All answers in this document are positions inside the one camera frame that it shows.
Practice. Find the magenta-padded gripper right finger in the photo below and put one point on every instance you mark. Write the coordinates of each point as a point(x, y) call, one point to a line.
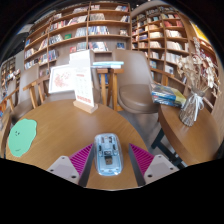
point(160, 166)

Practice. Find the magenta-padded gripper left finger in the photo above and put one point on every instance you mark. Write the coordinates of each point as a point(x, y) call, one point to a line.
point(63, 168)

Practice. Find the translucent blue computer mouse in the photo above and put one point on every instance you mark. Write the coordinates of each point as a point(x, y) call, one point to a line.
point(108, 156)

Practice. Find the green blob-shaped mouse pad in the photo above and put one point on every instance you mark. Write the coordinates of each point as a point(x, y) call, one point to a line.
point(22, 136)

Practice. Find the round wooden side table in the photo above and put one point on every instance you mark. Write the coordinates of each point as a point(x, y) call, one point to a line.
point(190, 140)

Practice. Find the glass vase of dried flowers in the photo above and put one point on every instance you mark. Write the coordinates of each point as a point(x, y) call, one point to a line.
point(191, 106)

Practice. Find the stack of colourful books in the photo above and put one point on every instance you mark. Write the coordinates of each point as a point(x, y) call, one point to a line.
point(168, 95)

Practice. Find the white sign on wooden base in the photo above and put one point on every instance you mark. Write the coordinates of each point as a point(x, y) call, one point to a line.
point(81, 80)

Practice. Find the distant wooden bookshelf unit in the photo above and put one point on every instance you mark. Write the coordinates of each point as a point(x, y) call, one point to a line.
point(8, 71)

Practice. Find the stack of blue books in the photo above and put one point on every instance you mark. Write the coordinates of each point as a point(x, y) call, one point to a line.
point(108, 64)

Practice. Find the large wooden bookshelf unit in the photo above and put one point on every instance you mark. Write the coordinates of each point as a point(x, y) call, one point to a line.
point(83, 31)
point(163, 33)

